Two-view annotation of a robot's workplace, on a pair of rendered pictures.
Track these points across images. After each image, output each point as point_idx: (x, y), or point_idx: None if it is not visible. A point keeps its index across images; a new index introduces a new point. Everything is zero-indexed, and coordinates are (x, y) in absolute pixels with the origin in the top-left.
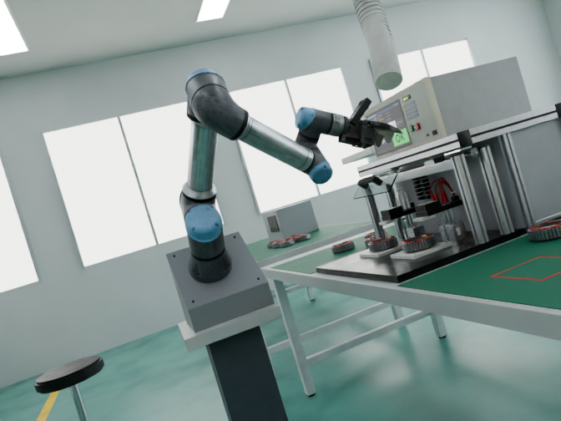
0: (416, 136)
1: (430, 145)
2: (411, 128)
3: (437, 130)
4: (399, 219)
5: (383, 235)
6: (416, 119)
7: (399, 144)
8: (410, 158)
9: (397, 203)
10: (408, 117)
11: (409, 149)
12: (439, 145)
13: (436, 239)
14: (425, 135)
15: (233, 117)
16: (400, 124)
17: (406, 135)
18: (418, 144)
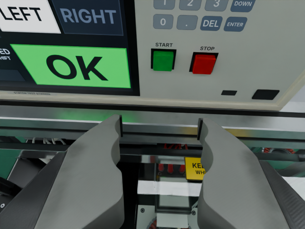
0: (170, 84)
1: (254, 134)
2: (172, 63)
3: (278, 92)
4: (12, 140)
5: (5, 183)
6: (214, 40)
7: (67, 85)
8: (144, 137)
9: (44, 159)
10: (166, 14)
11: (152, 125)
12: (287, 138)
13: (125, 175)
14: (216, 91)
15: None
16: (90, 24)
17: (121, 72)
18: (172, 102)
